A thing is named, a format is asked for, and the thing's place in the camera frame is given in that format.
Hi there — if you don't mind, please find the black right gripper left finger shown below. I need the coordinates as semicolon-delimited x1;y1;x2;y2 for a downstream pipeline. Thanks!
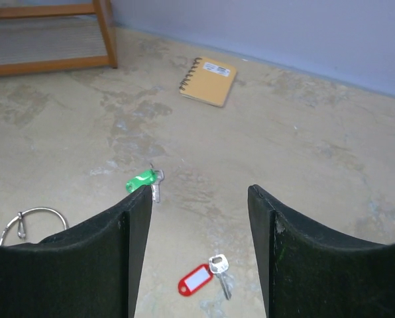
0;186;152;317

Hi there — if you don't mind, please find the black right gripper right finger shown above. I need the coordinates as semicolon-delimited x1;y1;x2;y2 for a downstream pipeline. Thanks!
248;185;395;317

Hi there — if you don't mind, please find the large silver keyring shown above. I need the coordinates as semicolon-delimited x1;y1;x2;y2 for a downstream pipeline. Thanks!
0;207;70;246

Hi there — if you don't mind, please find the red plastic key tag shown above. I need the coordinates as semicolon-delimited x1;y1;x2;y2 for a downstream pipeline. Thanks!
178;264;213;297

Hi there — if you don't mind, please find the green plastic key tag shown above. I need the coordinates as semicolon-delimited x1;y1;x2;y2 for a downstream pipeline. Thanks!
125;169;157;193

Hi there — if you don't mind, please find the silver key with green tag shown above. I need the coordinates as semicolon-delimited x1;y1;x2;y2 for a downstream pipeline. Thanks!
150;163;164;203

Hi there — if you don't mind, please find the brown spiral notebook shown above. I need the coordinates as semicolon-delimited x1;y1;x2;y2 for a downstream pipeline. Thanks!
179;56;237;107

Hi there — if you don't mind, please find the orange wooden shelf rack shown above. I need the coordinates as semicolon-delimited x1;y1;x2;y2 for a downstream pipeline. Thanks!
0;1;118;76

